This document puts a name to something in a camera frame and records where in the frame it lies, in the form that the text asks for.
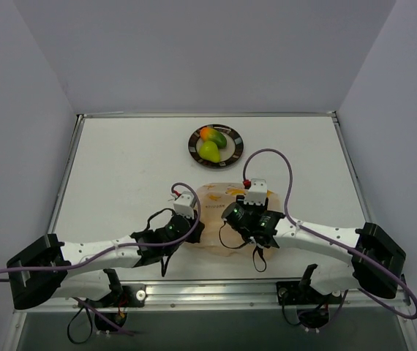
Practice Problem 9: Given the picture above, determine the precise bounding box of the translucent orange plastic bag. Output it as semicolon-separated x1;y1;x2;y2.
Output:
182;181;281;258

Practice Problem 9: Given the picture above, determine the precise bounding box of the green fake pear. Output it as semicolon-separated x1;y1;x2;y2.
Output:
198;140;220;163

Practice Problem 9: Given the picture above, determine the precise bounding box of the orange green fake mango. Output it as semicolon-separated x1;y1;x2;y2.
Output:
200;127;227;148

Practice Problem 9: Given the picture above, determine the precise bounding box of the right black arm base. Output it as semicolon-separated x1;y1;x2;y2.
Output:
276;264;348;333

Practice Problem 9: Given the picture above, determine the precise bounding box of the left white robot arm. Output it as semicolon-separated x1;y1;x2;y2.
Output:
7;214;205;310

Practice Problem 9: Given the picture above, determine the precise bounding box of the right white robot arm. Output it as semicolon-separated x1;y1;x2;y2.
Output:
222;196;406;302

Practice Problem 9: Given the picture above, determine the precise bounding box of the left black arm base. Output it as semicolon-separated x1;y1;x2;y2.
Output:
77;268;147;335

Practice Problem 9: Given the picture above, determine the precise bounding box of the brown rimmed ceramic plate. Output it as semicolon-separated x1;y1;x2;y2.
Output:
187;124;244;169

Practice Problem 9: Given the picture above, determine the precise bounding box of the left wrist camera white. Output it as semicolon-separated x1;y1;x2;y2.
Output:
173;192;196;219

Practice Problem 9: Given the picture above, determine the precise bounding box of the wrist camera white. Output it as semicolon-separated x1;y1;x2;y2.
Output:
243;178;268;206
173;192;196;219

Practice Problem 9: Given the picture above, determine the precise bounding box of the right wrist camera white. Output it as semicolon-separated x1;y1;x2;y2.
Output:
243;178;268;206

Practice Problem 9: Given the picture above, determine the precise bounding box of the aluminium front rail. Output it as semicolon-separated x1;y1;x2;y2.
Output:
14;280;410;312

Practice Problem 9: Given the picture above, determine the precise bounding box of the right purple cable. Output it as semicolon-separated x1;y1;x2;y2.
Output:
242;148;417;320

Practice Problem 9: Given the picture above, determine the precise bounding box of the purple cable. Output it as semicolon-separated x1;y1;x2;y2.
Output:
242;148;417;320
0;181;203;282

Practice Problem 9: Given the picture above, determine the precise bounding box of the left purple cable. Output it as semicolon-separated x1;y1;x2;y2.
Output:
0;181;203;282

